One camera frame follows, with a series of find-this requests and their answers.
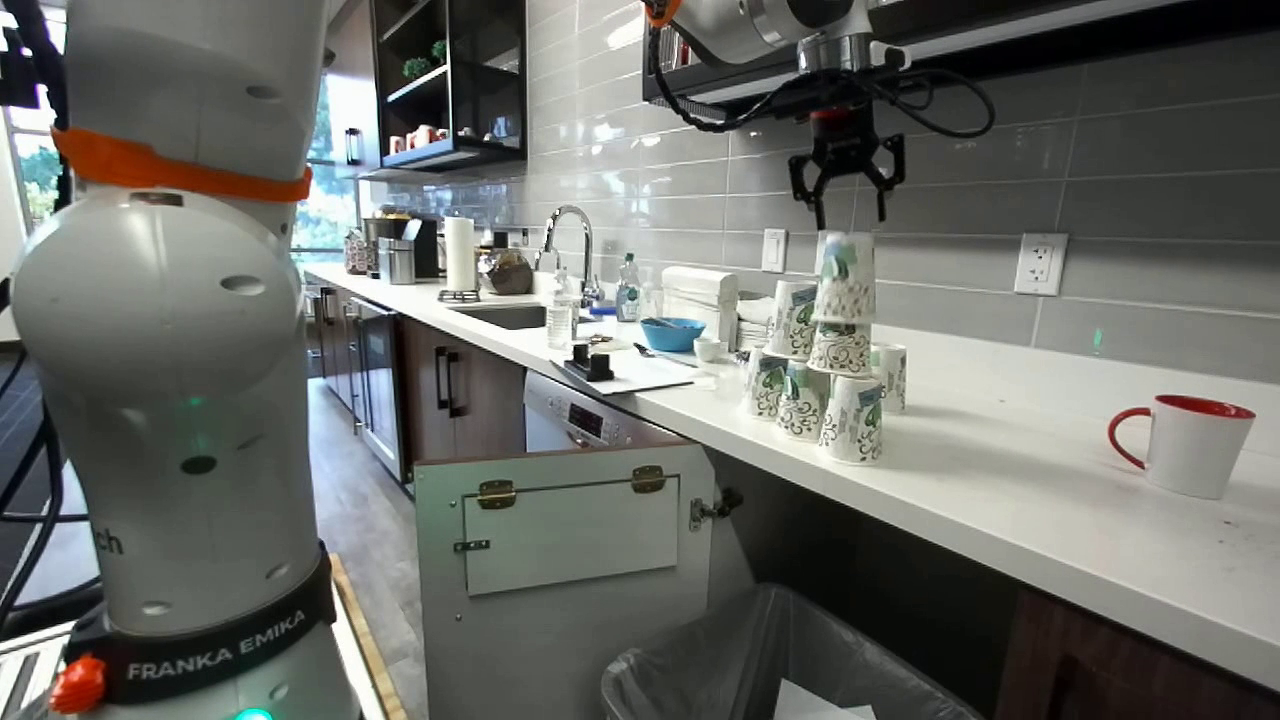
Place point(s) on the clear container blue label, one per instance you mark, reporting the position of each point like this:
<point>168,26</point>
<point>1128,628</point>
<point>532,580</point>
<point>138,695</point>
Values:
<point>631,292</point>

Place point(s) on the dark brown cabinet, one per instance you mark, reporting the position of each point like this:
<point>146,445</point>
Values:
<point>1134,683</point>

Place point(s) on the white wall outlet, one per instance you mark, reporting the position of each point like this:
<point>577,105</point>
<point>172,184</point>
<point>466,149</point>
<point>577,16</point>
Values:
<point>775,251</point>
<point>1043,266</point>

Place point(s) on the white napkin stack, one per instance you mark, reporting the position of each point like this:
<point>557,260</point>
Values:
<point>728,326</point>

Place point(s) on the steel sink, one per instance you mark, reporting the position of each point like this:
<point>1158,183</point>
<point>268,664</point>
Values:
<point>502,318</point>

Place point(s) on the white paper in bin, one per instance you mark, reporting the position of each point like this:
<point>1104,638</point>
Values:
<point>823,700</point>

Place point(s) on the glass coffee pot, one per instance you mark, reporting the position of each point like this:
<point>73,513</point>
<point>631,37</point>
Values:
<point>507,266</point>

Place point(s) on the small white cup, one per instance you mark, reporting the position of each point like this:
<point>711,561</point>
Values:
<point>711,348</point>

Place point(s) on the white mug red inside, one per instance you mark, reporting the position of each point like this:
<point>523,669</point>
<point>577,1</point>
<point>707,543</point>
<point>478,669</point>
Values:
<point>1192,445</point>

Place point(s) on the black coffee machine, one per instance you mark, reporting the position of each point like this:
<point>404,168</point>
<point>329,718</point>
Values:
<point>404,246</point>

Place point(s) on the clear plastic water bottle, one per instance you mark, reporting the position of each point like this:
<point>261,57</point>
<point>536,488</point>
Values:
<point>560,315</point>

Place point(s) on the blue bowl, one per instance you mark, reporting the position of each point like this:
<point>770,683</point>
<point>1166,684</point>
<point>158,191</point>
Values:
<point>668,332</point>

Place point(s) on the grey trash bin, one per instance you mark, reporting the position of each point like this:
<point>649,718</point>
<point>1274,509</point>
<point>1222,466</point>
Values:
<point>744,652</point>

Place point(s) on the black wall shelf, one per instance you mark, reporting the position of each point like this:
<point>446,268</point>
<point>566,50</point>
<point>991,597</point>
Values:
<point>1013,47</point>

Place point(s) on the patterned paper cup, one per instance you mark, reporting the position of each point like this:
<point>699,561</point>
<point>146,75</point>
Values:
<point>892,377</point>
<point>767,387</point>
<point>847,274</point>
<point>806,402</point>
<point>798,318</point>
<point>852,421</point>
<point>840,346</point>

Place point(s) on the glass jar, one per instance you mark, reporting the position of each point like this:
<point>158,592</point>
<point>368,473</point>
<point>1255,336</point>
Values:
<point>356,251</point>

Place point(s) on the yellow floor strip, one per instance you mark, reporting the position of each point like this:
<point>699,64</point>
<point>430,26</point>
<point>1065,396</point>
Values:
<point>367,641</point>

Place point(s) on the white cutting board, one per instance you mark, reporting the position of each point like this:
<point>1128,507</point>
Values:
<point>641,377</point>

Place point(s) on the black plastic holder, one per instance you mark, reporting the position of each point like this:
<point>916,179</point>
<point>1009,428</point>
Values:
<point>588,360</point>

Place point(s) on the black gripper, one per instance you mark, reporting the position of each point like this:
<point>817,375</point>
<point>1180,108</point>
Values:
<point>851,129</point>

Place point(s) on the black open shelf unit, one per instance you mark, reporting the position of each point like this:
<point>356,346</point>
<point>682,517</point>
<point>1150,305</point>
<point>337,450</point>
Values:
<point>455,153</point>

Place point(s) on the white paper towel stack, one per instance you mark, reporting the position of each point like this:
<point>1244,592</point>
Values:
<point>695,281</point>

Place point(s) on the grey dishwasher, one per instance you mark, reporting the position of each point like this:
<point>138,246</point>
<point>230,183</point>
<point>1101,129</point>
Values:
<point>587,418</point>

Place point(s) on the dark lower cabinets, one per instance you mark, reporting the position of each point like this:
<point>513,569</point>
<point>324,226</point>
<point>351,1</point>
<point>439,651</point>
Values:
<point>486,402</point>

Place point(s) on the chrome faucet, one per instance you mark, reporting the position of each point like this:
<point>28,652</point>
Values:
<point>588,260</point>

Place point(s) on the white paper towel roll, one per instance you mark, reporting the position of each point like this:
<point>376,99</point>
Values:
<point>461,259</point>

